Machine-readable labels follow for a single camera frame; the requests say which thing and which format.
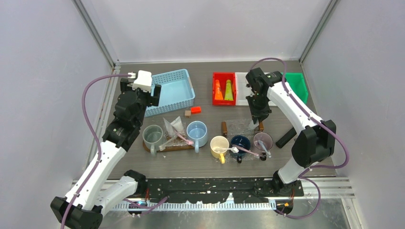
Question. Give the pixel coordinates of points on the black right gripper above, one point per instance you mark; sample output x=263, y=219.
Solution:
x=260, y=114

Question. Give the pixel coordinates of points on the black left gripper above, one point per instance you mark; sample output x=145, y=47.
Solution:
x=151, y=100

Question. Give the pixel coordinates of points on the small white toothpaste tube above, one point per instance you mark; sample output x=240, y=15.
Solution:
x=253, y=124

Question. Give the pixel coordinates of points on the yellow-green toothpaste tube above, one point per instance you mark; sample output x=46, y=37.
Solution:
x=228, y=91

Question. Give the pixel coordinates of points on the mauve mug black handle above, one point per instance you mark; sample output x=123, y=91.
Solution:
x=266, y=138

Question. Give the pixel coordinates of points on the grey toothbrush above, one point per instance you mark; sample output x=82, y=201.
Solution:
x=264, y=148

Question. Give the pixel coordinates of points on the dark blue mug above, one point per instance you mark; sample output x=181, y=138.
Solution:
x=243, y=142

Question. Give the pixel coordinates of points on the brown wooden holder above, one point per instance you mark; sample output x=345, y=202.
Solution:
x=224, y=129

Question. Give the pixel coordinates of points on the orange toothpaste tube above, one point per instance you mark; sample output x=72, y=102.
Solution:
x=218, y=95

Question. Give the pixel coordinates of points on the grey-green mug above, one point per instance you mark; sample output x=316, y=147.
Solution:
x=153, y=137

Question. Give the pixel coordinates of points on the pink toothbrush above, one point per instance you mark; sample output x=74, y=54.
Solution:
x=245, y=150
x=187, y=141

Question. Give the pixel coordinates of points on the white toothpaste tube red cap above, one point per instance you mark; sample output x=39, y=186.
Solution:
x=169, y=128

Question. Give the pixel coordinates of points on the cream mug yellow handle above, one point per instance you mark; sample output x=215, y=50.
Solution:
x=219, y=141

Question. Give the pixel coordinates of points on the clear textured acrylic holder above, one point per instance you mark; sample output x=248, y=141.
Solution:
x=176, y=139

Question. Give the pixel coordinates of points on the light blue mug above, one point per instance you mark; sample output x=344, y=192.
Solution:
x=197, y=131

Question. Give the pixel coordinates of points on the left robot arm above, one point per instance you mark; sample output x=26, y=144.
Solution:
x=84, y=206

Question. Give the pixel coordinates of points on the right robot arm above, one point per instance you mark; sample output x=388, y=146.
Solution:
x=314, y=142

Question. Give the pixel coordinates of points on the clear textured oval tray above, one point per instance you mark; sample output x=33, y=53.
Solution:
x=245, y=156

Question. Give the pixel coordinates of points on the oval wooden tray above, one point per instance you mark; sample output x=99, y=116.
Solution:
x=175, y=146

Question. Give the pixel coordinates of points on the white plastic bin left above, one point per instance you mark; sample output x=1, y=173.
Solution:
x=242, y=90

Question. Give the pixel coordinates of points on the light blue perforated basket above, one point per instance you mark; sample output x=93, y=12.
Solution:
x=177, y=92

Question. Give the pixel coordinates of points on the black microphone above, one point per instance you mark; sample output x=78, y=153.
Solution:
x=286, y=138

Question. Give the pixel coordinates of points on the red plastic bin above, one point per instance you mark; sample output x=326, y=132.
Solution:
x=223, y=77

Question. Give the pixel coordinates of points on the green plastic bin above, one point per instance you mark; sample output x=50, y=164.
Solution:
x=298, y=85

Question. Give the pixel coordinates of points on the small wooden cube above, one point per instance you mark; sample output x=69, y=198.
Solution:
x=187, y=114

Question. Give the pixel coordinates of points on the orange block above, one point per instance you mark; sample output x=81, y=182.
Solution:
x=195, y=110

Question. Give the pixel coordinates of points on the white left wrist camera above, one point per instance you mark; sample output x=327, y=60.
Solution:
x=141, y=79

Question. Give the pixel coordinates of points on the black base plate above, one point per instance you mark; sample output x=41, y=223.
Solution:
x=216, y=190

